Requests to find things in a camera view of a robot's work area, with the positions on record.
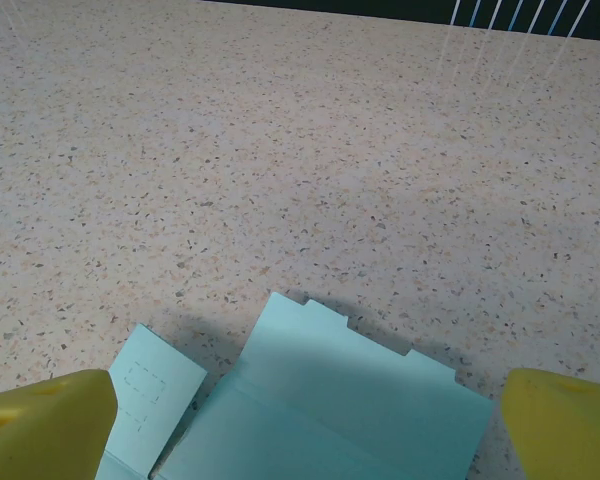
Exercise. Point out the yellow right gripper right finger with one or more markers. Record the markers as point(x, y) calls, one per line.
point(565, 430)

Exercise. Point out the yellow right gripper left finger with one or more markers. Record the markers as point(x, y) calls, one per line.
point(40, 430)

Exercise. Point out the teal paper box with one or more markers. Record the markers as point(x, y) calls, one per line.
point(330, 400)

